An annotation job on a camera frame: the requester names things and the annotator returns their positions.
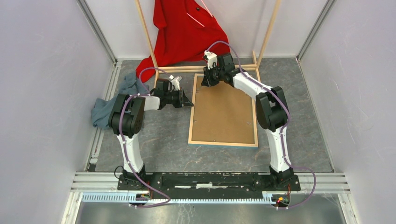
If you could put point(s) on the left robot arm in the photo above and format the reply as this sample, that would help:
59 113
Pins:
126 120

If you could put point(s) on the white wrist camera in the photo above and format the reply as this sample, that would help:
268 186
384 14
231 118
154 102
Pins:
175 81
211 59

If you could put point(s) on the blue picture frame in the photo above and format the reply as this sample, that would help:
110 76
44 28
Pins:
222 116

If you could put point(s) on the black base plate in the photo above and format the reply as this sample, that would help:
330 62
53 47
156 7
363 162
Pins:
207 185

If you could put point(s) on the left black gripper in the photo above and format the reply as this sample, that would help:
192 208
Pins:
183 99

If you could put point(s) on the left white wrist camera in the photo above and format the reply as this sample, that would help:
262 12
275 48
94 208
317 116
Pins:
175 81

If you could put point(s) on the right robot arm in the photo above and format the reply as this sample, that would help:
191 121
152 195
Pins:
271 110

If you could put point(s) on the red shirt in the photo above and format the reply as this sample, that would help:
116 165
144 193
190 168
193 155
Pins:
180 39

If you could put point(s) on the white cable duct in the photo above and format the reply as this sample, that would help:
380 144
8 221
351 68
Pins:
136 198

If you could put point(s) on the grey-blue cloth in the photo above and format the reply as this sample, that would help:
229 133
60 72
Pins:
101 111

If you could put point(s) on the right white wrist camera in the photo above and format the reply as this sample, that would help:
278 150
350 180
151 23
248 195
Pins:
211 59

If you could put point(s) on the pink clothes hanger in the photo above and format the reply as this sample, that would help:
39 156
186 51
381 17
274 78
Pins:
198 11

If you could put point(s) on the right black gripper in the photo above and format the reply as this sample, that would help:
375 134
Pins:
207 81

